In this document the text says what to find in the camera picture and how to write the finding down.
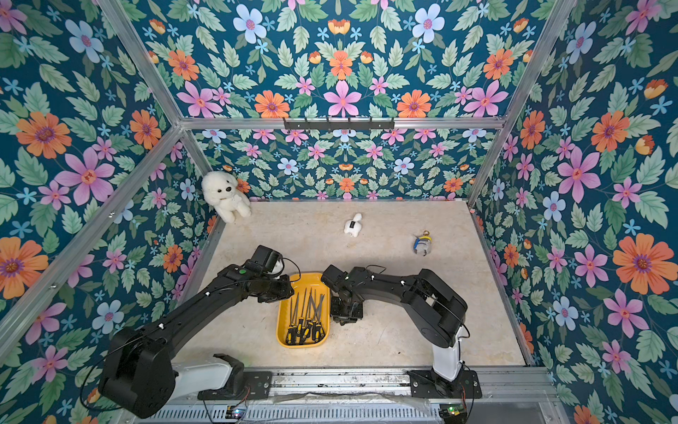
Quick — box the yellow plastic storage tray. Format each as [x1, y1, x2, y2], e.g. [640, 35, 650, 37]
[276, 273, 331, 349]

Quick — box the file tool eight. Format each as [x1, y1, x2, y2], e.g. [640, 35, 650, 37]
[297, 289, 308, 345]

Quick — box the file tool nine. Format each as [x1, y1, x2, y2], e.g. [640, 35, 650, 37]
[290, 296, 303, 346]

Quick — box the file tool ten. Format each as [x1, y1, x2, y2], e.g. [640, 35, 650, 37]
[285, 295, 298, 346]

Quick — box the file tool six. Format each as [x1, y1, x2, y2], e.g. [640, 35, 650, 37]
[308, 290, 316, 341]

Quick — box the file tool three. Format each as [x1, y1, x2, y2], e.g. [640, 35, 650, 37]
[315, 294, 325, 342]

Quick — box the file tool five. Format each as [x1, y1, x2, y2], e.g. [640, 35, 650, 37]
[301, 291, 313, 344]

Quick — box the file tool four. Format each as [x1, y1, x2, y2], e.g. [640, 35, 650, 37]
[299, 294, 325, 345]

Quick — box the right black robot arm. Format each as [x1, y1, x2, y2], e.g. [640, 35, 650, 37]
[321, 265, 471, 382]

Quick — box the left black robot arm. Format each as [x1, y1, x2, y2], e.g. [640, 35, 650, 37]
[98, 265, 294, 418]

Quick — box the small white toy figure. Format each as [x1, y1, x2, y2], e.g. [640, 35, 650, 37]
[344, 213, 363, 238]

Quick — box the white plush bear toy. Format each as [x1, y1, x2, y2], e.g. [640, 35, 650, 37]
[201, 171, 252, 224]

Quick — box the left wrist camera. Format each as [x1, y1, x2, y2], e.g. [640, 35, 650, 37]
[246, 245, 284, 276]

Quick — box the blue yellow keychain toy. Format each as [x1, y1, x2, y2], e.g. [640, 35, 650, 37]
[412, 231, 433, 256]

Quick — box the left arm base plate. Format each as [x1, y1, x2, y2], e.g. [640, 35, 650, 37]
[198, 371, 273, 401]

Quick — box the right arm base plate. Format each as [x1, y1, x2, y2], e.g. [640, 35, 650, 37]
[406, 366, 483, 399]

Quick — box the black wall hook rail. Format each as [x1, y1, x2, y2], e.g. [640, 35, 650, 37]
[283, 118, 396, 132]

